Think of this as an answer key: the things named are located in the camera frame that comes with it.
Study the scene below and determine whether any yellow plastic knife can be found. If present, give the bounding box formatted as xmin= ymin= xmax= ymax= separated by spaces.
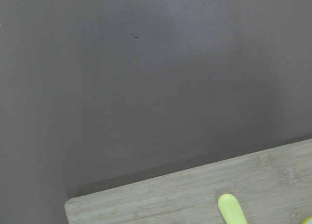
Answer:
xmin=217 ymin=193 xmax=247 ymax=224

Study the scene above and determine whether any wooden cutting board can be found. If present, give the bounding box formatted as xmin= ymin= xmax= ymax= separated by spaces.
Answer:
xmin=64 ymin=140 xmax=312 ymax=224

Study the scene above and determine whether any lemon slice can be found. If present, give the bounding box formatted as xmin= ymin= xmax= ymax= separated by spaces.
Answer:
xmin=302 ymin=216 xmax=312 ymax=224

